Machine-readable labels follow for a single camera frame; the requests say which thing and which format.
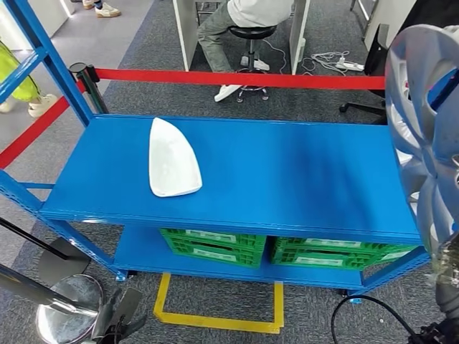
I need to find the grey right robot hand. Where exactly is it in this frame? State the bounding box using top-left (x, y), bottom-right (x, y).
top-left (428, 232), bottom-right (459, 290)

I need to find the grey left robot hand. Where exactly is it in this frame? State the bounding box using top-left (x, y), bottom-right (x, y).
top-left (97, 287), bottom-right (148, 340)

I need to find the grey plastic wheel hubcap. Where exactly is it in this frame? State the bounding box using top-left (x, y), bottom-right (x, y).
top-left (384, 24), bottom-right (459, 257)

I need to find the white triangular plastic part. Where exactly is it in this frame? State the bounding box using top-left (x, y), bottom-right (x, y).
top-left (148, 117), bottom-right (203, 199)

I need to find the blue metal shelf rack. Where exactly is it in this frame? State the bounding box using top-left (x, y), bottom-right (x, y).
top-left (0, 0), bottom-right (459, 305)

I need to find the chrome stanchion with round base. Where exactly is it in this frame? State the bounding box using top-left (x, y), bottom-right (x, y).
top-left (0, 263), bottom-right (104, 344)

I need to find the black stanchion with round base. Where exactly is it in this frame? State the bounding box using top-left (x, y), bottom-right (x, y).
top-left (0, 216), bottom-right (92, 287)

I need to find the green plastic crate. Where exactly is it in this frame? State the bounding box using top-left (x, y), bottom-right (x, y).
top-left (159, 229), bottom-right (266, 269)
top-left (270, 236), bottom-right (418, 272)

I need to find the black office chair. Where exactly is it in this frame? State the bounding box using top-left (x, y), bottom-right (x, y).
top-left (338, 0), bottom-right (459, 125)

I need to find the white power strip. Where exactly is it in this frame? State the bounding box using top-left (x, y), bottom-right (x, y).
top-left (335, 60), bottom-right (365, 73)

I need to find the white desk panel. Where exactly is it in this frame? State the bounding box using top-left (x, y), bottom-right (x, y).
top-left (288, 0), bottom-right (311, 75)
top-left (173, 0), bottom-right (199, 72)
top-left (364, 0), bottom-right (418, 51)

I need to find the person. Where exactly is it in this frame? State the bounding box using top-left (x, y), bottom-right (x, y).
top-left (0, 40), bottom-right (59, 119)
top-left (82, 0), bottom-right (122, 19)
top-left (196, 0), bottom-right (295, 103)

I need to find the black round stool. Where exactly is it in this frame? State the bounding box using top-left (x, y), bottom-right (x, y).
top-left (228, 24), bottom-right (278, 104)

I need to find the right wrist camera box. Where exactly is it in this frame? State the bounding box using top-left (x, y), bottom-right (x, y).
top-left (417, 319), bottom-right (459, 344)

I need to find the black camera cable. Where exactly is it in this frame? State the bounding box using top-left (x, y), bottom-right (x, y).
top-left (330, 295), bottom-right (422, 344)

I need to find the black belt barrier post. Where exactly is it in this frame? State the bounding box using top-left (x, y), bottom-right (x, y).
top-left (69, 62), bottom-right (109, 115)

